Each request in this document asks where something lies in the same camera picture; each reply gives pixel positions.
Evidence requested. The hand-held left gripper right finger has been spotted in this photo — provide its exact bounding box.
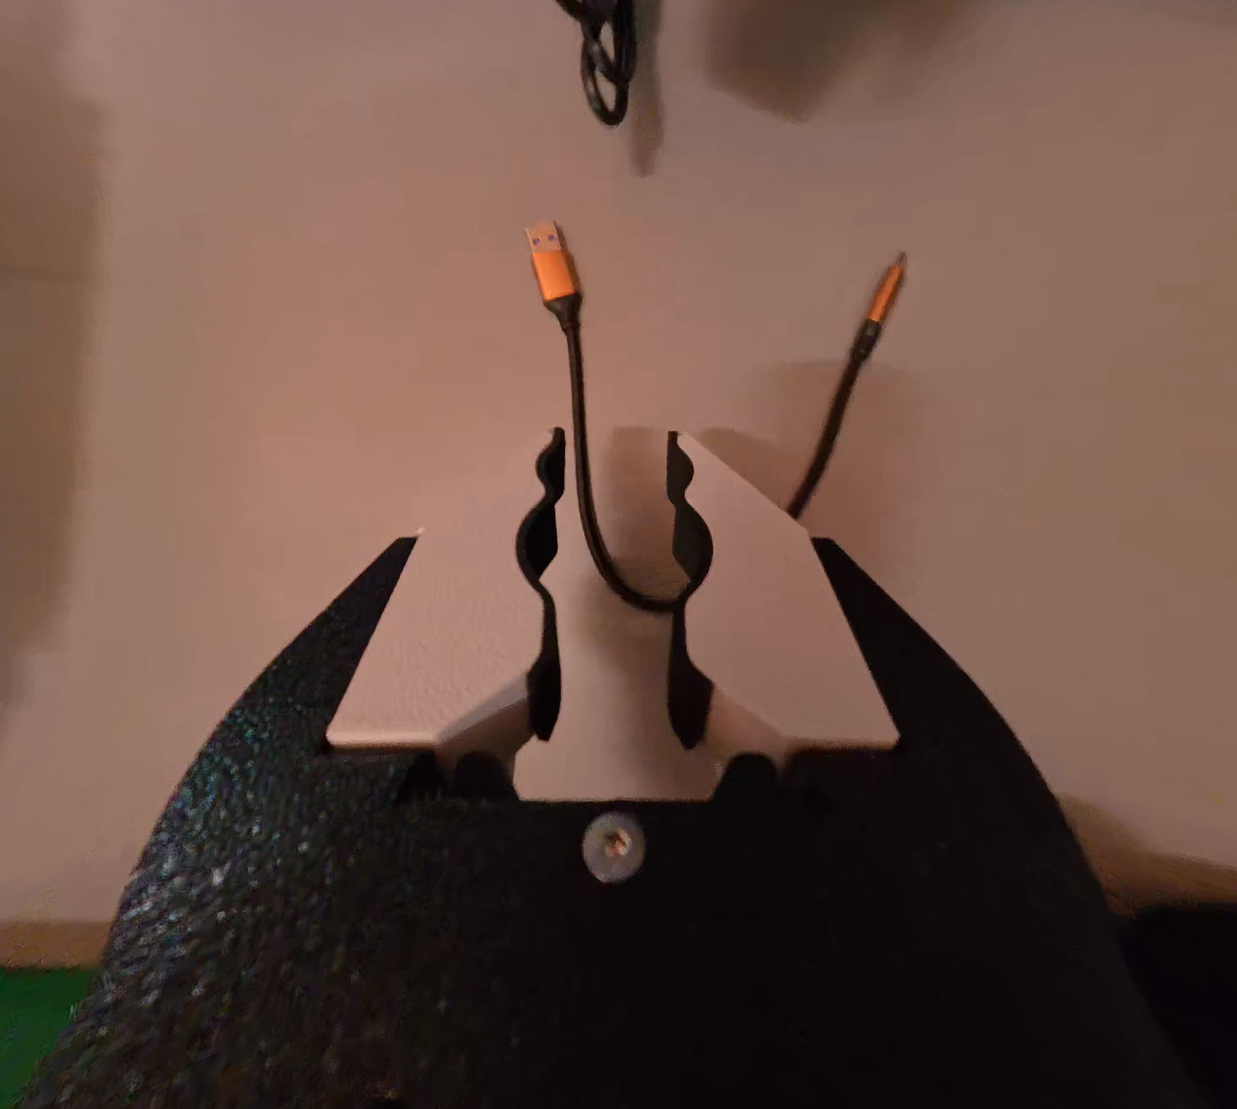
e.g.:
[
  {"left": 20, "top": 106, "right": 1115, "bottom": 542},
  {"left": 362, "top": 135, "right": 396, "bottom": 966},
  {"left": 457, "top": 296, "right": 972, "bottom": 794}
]
[{"left": 664, "top": 427, "right": 900, "bottom": 768}]

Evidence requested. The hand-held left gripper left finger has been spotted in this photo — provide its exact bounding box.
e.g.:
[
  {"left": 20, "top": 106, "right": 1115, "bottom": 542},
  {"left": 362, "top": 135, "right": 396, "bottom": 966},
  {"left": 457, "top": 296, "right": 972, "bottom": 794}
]
[{"left": 325, "top": 425, "right": 568, "bottom": 772}]

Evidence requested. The orange and black usb cable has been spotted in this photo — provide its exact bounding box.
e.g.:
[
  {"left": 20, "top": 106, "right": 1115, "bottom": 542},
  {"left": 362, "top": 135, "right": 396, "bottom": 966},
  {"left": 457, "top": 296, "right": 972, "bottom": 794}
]
[{"left": 523, "top": 220, "right": 909, "bottom": 615}]

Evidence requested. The green mat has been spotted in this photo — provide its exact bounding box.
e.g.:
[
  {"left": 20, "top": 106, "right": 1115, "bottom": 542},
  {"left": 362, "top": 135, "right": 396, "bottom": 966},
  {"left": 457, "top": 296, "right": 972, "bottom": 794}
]
[{"left": 0, "top": 963, "right": 100, "bottom": 1109}]

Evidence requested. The black usb hub cable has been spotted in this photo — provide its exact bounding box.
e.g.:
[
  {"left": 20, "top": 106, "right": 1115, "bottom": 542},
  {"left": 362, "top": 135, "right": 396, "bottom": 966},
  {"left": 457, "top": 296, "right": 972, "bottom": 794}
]
[{"left": 485, "top": 0, "right": 675, "bottom": 128}]

